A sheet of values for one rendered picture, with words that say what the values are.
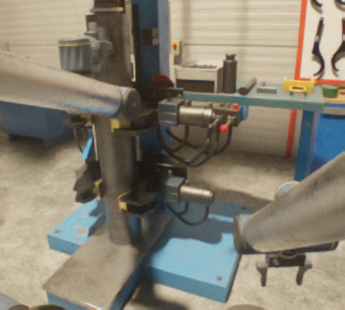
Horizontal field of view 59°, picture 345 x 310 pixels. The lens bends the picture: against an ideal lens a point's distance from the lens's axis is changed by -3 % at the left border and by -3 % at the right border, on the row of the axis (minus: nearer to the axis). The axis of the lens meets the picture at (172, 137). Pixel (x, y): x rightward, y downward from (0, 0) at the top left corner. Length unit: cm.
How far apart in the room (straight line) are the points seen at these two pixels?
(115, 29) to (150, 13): 45
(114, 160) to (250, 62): 213
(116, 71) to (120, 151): 43
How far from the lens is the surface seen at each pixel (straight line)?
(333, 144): 234
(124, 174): 176
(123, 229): 195
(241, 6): 343
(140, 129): 154
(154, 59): 198
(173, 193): 180
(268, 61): 341
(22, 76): 70
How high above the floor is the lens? 142
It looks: 20 degrees down
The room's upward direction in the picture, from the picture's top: 1 degrees counter-clockwise
